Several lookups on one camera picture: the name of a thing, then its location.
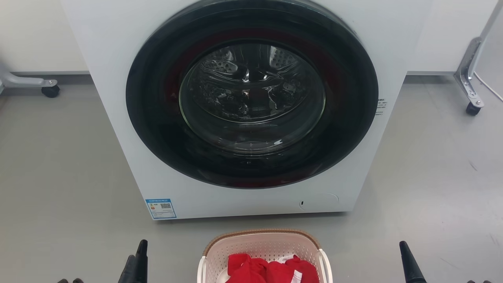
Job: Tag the grey metal stand leg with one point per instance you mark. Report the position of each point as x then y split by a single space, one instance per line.
469 67
21 81

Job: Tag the white perforated laundry basket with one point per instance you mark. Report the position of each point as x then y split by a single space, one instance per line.
259 243

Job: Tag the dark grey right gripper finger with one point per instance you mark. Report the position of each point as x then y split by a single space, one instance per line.
410 267

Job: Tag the white washer filter cover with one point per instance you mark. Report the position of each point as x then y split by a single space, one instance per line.
319 200

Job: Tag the black round washer door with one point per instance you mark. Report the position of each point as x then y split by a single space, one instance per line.
157 129

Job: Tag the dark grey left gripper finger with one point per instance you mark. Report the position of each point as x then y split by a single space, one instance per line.
142 263
127 272

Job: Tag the white front-load washing machine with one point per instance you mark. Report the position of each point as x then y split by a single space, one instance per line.
118 98

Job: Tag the black caster wheel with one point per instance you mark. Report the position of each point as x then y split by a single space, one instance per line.
473 109
50 91

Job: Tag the red garment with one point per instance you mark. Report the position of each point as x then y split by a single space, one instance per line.
255 271

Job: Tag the blue energy label sticker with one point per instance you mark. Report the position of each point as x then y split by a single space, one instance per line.
160 208

